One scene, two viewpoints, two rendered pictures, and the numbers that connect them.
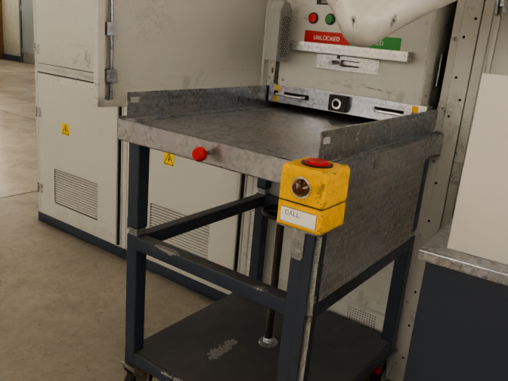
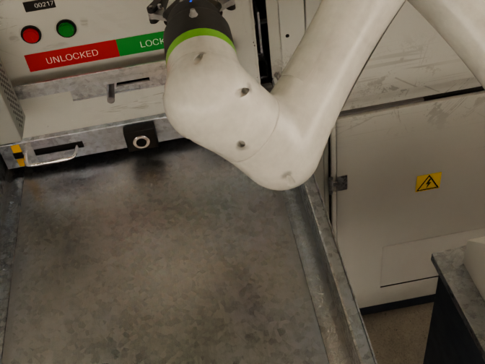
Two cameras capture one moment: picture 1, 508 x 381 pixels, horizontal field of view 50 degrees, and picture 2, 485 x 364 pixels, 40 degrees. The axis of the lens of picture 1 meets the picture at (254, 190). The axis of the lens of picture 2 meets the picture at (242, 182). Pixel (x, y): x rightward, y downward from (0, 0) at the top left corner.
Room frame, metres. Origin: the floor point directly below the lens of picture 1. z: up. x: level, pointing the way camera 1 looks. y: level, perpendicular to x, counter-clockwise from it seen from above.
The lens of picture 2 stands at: (0.78, 0.23, 1.71)
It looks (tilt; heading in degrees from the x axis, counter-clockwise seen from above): 45 degrees down; 322
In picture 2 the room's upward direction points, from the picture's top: 8 degrees counter-clockwise
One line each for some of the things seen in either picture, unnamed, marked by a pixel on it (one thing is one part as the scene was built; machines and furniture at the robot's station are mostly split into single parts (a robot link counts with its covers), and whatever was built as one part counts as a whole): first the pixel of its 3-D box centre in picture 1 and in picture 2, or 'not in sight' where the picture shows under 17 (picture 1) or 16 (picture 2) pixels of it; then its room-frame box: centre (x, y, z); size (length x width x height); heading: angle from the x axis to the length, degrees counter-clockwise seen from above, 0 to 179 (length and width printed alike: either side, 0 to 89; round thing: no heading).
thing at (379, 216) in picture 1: (277, 256); not in sight; (1.46, -0.09, 0.46); 0.64 x 0.58 x 0.66; 145
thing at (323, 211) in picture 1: (313, 194); not in sight; (0.81, -0.09, 0.85); 0.08 x 0.08 x 0.10; 55
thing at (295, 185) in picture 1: (298, 188); not in sight; (0.78, -0.07, 0.87); 0.03 x 0.01 x 0.03; 55
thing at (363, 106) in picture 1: (343, 103); (140, 125); (1.70, -0.26, 0.89); 0.54 x 0.05 x 0.06; 55
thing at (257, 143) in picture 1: (290, 136); (156, 264); (1.46, -0.09, 0.82); 0.68 x 0.62 x 0.06; 145
